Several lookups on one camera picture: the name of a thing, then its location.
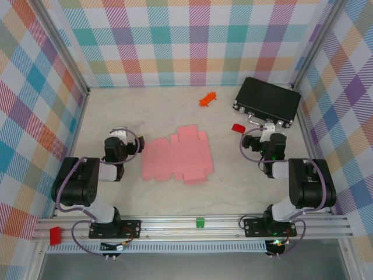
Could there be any left aluminium side bar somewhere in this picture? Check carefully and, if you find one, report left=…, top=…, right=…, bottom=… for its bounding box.
left=51, top=89, right=90, bottom=219

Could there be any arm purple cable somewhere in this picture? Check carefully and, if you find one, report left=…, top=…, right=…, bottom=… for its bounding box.
left=239, top=125, right=336, bottom=257
left=57, top=128, right=140, bottom=257

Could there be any left aluminium frame post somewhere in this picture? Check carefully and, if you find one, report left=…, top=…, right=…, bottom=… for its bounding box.
left=34, top=0, right=90, bottom=97

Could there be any black hard case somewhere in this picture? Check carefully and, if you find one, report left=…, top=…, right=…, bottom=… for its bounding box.
left=232, top=76, right=302, bottom=129

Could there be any aluminium frame post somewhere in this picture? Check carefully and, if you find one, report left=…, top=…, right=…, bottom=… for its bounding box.
left=291, top=0, right=346, bottom=91
left=34, top=0, right=90, bottom=97

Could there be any aluminium side bar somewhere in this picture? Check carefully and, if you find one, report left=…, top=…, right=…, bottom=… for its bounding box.
left=51, top=89, right=90, bottom=219
left=293, top=86, right=336, bottom=216

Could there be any aluminium mounting rail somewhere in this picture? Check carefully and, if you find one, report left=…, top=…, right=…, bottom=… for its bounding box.
left=31, top=214, right=355, bottom=243

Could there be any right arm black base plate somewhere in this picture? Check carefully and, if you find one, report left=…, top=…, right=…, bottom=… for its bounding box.
left=242, top=217, right=298, bottom=238

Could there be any pink paper box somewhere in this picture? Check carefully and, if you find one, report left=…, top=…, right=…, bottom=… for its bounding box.
left=141, top=124, right=214, bottom=186

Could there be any orange plastic toy piece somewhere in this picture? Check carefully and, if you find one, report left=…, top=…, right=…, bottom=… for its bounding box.
left=199, top=91, right=218, bottom=107

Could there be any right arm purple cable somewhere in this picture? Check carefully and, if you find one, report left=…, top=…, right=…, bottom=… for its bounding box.
left=239, top=125, right=336, bottom=257

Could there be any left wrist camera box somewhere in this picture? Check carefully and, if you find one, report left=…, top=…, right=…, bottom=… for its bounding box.
left=109, top=127, right=129, bottom=145

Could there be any grey slotted cable duct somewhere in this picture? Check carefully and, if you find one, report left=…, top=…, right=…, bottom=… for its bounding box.
left=46, top=240, right=268, bottom=254

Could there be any right aluminium side bar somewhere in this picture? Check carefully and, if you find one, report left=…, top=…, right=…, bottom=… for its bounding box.
left=293, top=86, right=336, bottom=216

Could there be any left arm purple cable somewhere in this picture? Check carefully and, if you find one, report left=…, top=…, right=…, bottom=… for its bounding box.
left=57, top=128, right=140, bottom=257

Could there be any right aluminium frame post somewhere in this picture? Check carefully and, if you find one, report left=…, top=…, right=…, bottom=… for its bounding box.
left=291, top=0, right=346, bottom=91

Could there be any red block on rail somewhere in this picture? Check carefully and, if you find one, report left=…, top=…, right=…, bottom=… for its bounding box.
left=49, top=226, right=63, bottom=246

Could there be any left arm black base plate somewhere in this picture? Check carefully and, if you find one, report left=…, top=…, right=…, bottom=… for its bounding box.
left=88, top=219, right=142, bottom=240

